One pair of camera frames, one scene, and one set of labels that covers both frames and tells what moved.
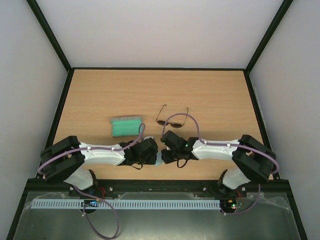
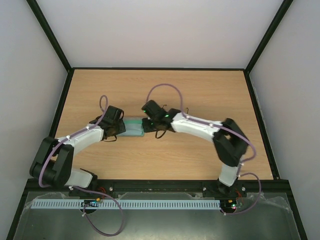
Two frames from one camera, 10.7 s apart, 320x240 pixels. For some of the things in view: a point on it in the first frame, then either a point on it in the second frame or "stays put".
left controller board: x=91 y=203 stays put
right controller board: x=230 y=204 stays put
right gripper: x=165 y=146 to x=147 y=124
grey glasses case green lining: x=125 y=126 stays put
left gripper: x=152 y=160 to x=122 y=127
